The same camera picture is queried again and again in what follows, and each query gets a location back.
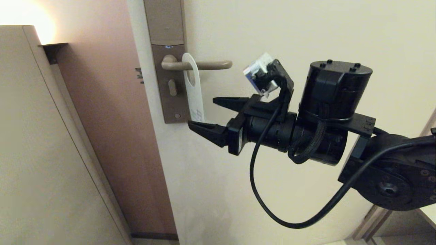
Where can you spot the small metal latch plate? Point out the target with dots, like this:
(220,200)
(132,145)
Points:
(139,75)

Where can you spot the white door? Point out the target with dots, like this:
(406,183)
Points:
(238,34)

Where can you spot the dark wall lamp bracket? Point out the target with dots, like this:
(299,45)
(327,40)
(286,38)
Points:
(52,51)

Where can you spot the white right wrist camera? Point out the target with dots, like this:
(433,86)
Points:
(260,73)

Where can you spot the brown closet door frame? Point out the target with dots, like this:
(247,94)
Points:
(374,224)

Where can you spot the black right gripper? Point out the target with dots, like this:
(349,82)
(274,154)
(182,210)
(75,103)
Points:
(265,131)

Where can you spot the black right camera bracket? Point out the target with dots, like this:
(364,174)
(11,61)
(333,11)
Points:
(282,88)

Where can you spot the brown door lock plate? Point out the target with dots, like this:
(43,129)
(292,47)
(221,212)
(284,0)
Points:
(165,20)

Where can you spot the blue do-not-disturb door sign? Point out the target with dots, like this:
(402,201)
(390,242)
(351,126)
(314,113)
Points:
(194,92)

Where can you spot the dark baseboard strip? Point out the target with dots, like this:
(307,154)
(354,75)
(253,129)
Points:
(153,235)

